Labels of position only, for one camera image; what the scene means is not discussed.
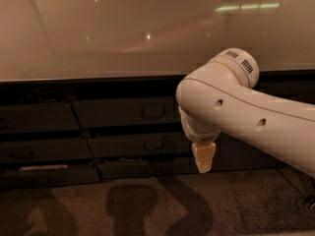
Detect dark drawer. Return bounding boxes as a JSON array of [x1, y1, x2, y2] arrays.
[[98, 157, 198, 179], [0, 167, 100, 190], [0, 103, 79, 134], [0, 139, 92, 163], [88, 132, 190, 157], [73, 96, 179, 128]]

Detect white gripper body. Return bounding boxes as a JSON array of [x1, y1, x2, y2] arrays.
[[178, 108, 221, 144]]

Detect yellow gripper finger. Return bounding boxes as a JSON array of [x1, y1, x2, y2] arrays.
[[192, 143, 216, 174]]

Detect dark cabinet door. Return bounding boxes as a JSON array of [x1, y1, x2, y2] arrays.
[[212, 70, 315, 172]]

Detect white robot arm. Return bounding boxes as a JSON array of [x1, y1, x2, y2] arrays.
[[176, 48, 315, 177]]

